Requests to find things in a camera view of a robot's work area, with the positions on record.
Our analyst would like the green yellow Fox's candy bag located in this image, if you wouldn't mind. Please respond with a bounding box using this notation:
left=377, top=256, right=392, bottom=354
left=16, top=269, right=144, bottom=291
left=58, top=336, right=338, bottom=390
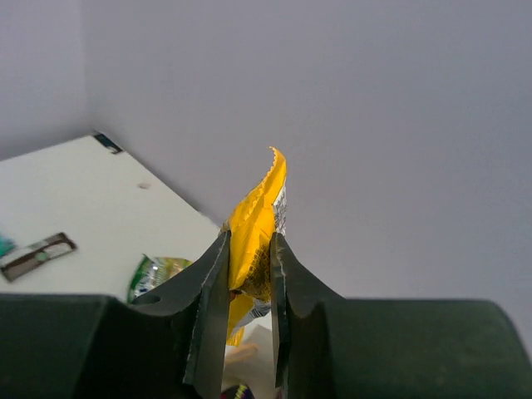
left=126, top=254, right=193, bottom=303

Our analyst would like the dark blue snack bag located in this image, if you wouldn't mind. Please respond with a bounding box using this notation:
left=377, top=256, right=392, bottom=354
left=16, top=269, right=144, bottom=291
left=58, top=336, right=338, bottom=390
left=219, top=384, right=254, bottom=399

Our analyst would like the brown paper bag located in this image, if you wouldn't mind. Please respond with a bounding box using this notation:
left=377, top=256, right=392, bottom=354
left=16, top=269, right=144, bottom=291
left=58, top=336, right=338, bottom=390
left=221, top=326, right=277, bottom=398

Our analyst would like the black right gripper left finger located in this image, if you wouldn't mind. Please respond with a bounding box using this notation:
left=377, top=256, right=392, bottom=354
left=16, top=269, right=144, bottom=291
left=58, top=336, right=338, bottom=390
left=1, top=233, right=230, bottom=398

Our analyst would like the yellow M&M's packet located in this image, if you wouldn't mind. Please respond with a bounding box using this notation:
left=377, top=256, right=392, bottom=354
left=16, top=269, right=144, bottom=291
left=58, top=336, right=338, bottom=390
left=220, top=148, right=287, bottom=346

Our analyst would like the brown chocolate bar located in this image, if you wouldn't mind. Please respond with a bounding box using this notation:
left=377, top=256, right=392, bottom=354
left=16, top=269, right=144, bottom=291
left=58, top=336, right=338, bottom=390
left=1, top=233, right=78, bottom=283

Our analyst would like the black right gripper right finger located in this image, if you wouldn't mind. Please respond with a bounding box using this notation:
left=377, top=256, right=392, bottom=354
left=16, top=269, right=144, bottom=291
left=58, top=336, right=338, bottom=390
left=269, top=234, right=531, bottom=398

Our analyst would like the teal snack packet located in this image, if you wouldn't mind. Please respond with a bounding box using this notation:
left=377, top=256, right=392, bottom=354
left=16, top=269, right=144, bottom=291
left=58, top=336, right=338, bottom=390
left=0, top=233, right=17, bottom=258

